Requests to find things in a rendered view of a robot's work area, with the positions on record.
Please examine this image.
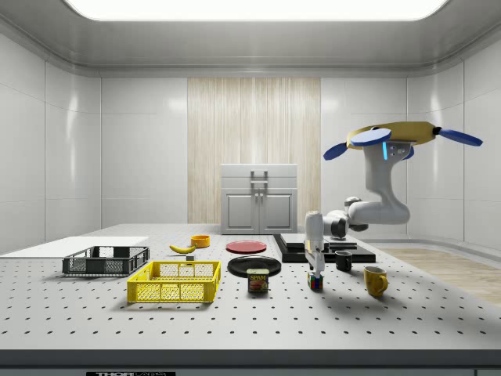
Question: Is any flat-sided can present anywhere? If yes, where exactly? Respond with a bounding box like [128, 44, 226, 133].
[246, 268, 271, 295]

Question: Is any black mug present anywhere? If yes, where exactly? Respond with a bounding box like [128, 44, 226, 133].
[334, 250, 354, 273]

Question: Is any dark grey basket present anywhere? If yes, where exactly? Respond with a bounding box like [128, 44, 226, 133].
[61, 245, 151, 277]

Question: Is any white board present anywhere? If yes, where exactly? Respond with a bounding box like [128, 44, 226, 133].
[0, 235, 151, 259]

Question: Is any red plate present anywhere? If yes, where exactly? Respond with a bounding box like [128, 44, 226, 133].
[225, 240, 268, 255]

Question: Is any black plate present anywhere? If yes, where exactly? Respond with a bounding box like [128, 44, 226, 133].
[226, 255, 283, 278]

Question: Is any white cabinet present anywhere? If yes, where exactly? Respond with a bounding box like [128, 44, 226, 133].
[220, 163, 298, 236]

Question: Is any yellow mug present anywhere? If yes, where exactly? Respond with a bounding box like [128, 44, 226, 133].
[362, 266, 390, 298]

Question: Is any drone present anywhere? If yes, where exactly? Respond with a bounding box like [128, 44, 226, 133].
[323, 121, 484, 162]

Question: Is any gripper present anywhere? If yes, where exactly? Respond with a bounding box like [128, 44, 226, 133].
[306, 249, 326, 276]

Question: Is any black stove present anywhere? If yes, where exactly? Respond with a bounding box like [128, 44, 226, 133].
[272, 232, 377, 264]

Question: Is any yellow basket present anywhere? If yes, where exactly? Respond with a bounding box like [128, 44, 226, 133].
[126, 260, 222, 305]

